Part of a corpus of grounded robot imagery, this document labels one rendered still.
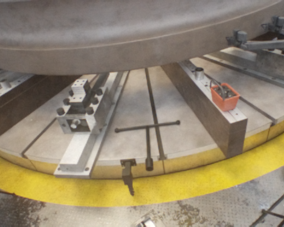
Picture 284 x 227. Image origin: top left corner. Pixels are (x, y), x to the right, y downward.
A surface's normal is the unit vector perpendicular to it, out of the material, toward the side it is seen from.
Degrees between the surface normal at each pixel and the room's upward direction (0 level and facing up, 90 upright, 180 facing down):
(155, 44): 90
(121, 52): 90
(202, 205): 0
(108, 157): 0
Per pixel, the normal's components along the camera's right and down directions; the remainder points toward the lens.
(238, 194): -0.14, -0.78
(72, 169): -0.12, 0.62
